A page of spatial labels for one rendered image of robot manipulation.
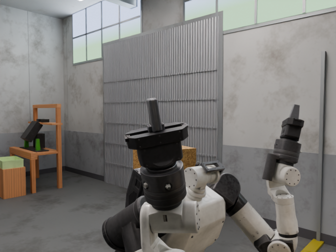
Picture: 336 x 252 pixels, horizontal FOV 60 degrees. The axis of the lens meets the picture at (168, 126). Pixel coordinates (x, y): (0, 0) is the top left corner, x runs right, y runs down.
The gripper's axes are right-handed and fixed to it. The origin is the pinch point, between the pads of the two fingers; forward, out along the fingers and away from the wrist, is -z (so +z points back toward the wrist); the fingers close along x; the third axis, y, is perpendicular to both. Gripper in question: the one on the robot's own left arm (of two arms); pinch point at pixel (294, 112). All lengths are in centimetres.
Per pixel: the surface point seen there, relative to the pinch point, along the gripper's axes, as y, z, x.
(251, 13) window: 23, -191, -288
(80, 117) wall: 377, -3, -570
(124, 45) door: 257, -163, -438
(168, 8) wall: 166, -221, -369
